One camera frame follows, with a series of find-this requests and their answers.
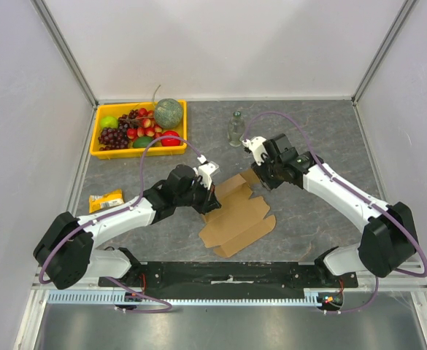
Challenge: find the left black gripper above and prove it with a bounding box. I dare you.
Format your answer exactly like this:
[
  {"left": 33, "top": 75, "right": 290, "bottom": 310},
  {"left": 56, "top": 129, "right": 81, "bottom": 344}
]
[{"left": 175, "top": 176, "right": 221, "bottom": 215}]

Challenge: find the brown cardboard box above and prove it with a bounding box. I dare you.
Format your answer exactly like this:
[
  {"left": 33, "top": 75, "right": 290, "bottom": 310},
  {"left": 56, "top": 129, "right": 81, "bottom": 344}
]
[{"left": 199, "top": 169, "right": 277, "bottom": 258}]

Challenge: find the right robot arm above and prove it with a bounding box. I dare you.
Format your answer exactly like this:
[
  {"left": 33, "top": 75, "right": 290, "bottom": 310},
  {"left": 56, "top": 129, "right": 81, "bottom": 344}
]
[{"left": 242, "top": 133, "right": 418, "bottom": 287}]

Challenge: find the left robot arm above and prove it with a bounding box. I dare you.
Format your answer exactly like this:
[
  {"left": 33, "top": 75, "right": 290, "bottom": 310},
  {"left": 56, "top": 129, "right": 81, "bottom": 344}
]
[{"left": 33, "top": 162, "right": 221, "bottom": 289}]

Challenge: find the clear glass bottle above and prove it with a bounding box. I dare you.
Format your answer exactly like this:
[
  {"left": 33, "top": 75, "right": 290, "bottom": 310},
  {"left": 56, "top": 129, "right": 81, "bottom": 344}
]
[{"left": 228, "top": 111, "right": 245, "bottom": 147}]

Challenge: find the red tomato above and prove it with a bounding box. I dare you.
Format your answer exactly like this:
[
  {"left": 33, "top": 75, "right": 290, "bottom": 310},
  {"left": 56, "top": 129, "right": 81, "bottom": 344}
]
[{"left": 161, "top": 131, "right": 181, "bottom": 147}]

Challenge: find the green avocado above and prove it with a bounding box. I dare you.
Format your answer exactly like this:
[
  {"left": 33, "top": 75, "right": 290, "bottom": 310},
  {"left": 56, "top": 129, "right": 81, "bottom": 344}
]
[{"left": 132, "top": 136, "right": 154, "bottom": 149}]

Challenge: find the yellow snack packet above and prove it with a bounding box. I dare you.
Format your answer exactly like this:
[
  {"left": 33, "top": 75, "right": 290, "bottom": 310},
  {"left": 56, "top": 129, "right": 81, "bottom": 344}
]
[{"left": 88, "top": 189, "right": 124, "bottom": 214}]

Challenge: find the red cherry bunch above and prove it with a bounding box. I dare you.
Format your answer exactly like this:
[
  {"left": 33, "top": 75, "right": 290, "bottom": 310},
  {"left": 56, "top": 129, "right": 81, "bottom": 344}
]
[{"left": 118, "top": 108, "right": 164, "bottom": 141}]

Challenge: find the green netted melon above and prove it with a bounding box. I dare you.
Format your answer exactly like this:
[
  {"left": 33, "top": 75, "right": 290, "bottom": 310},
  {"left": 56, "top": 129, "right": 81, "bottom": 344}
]
[{"left": 154, "top": 98, "right": 184, "bottom": 129}]

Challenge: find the dark purple grape bunch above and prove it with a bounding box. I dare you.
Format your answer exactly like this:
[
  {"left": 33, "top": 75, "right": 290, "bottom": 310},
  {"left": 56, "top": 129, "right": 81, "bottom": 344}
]
[{"left": 98, "top": 128, "right": 129, "bottom": 151}]

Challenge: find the green apple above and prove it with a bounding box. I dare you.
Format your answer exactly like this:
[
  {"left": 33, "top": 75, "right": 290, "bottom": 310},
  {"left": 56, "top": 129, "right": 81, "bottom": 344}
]
[{"left": 99, "top": 116, "right": 119, "bottom": 129}]

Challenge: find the yellow plastic bin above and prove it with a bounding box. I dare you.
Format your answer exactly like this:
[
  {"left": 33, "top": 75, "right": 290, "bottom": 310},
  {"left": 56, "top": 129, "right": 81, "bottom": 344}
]
[{"left": 90, "top": 100, "right": 188, "bottom": 160}]

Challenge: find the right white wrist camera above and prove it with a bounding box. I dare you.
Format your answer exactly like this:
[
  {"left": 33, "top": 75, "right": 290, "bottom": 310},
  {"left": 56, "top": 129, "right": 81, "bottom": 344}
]
[{"left": 242, "top": 136, "right": 269, "bottom": 166}]

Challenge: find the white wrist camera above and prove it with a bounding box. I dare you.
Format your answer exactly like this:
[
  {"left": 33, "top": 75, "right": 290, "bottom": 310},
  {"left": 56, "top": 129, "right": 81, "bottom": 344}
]
[
  {"left": 194, "top": 155, "right": 220, "bottom": 190},
  {"left": 242, "top": 136, "right": 269, "bottom": 166}
]

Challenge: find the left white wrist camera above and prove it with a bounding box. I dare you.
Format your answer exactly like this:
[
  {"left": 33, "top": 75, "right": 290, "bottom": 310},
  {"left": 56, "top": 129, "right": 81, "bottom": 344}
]
[{"left": 194, "top": 155, "right": 220, "bottom": 190}]

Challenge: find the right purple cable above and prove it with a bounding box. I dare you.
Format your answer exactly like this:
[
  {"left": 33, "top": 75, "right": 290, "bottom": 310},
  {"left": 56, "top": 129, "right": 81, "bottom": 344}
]
[{"left": 244, "top": 111, "right": 427, "bottom": 315}]

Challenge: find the purple cable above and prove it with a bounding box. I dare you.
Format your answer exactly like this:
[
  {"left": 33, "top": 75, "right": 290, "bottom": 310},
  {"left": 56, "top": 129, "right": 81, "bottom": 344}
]
[
  {"left": 38, "top": 136, "right": 207, "bottom": 314},
  {"left": 244, "top": 111, "right": 427, "bottom": 315}
]

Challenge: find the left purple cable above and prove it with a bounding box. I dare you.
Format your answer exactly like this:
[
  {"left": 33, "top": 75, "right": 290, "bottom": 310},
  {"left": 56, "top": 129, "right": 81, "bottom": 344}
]
[{"left": 38, "top": 136, "right": 207, "bottom": 314}]

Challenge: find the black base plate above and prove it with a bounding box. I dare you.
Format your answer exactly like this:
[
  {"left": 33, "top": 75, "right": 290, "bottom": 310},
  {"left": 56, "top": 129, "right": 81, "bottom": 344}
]
[{"left": 98, "top": 260, "right": 358, "bottom": 297}]

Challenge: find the grey slotted cable duct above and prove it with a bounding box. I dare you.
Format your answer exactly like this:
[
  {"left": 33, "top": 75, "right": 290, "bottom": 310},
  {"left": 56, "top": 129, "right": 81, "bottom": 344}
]
[{"left": 47, "top": 289, "right": 326, "bottom": 306}]

